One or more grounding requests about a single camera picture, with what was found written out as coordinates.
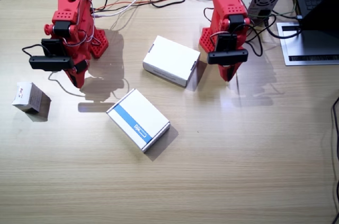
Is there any plain white box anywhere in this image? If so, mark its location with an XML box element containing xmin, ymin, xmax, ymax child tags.
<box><xmin>142</xmin><ymin>35</ymin><xmax>201</xmax><ymax>88</ymax></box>

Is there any small white carton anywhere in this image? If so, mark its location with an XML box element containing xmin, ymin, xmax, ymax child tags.
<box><xmin>11</xmin><ymin>81</ymin><xmax>44</xmax><ymax>114</ymax></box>

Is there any black monitor screen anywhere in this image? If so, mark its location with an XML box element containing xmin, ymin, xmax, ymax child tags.
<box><xmin>298</xmin><ymin>0</ymin><xmax>339</xmax><ymax>32</ymax></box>

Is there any black camera cable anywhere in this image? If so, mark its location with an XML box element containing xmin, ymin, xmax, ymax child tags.
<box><xmin>22</xmin><ymin>43</ymin><xmax>55</xmax><ymax>59</ymax></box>
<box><xmin>210</xmin><ymin>24</ymin><xmax>264</xmax><ymax>57</ymax></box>

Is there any white box with blue stripe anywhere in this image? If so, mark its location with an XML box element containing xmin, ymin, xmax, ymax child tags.
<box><xmin>105</xmin><ymin>88</ymin><xmax>171</xmax><ymax>154</ymax></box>

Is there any black monitor cable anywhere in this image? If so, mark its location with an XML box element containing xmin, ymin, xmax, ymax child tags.
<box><xmin>264</xmin><ymin>13</ymin><xmax>303</xmax><ymax>40</ymax></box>

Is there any thin green wire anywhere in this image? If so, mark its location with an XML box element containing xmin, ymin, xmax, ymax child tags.
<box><xmin>248</xmin><ymin>3</ymin><xmax>301</xmax><ymax>21</ymax></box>

